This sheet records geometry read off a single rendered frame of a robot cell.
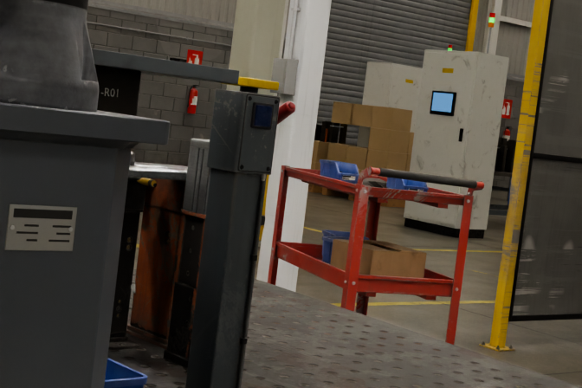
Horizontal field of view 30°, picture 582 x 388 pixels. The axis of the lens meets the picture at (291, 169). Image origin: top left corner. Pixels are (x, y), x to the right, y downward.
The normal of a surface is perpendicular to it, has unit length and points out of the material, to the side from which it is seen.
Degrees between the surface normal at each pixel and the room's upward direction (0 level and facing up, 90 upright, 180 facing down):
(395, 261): 90
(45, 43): 73
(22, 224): 90
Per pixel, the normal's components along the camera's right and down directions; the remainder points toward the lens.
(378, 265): 0.51, 0.11
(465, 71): -0.77, -0.06
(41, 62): 0.53, -0.19
